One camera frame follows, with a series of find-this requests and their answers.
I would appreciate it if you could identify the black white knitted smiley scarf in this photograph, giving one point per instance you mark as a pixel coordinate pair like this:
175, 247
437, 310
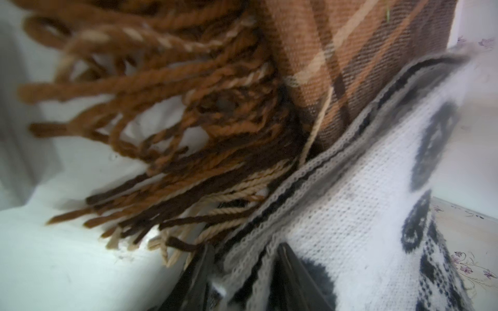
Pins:
358, 216

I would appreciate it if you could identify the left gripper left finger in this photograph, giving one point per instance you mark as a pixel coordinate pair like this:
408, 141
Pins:
191, 291

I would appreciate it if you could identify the brown plaid fringed scarf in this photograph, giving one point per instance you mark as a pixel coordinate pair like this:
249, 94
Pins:
220, 99

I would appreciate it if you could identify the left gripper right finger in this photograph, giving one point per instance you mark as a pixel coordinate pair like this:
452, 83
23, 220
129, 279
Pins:
294, 287

